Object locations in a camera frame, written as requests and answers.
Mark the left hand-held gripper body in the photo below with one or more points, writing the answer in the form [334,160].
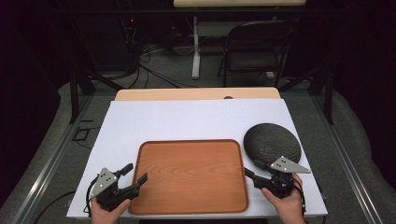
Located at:
[105,183]

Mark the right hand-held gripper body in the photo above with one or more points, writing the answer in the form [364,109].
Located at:
[281,179]

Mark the black round textured plate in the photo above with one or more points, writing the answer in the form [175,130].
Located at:
[271,142]

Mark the brown wooden tray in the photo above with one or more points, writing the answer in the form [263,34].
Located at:
[190,177]

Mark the person's right hand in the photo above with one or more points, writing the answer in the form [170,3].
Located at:
[288,207]

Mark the person's left hand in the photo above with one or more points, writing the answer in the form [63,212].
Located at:
[107,214]

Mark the white board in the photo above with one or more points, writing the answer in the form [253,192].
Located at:
[186,121]

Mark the black metal stand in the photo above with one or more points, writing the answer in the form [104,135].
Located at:
[327,93]
[74,93]

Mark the light wooden table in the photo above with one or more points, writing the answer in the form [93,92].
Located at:
[193,94]

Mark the black folding chair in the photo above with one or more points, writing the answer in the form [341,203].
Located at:
[253,49]

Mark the white desk leg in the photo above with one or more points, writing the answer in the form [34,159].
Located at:
[195,56]

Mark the beige desk top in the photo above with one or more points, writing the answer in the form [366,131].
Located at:
[239,2]

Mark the grey metal rail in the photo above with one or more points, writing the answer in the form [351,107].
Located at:
[46,168]
[345,161]

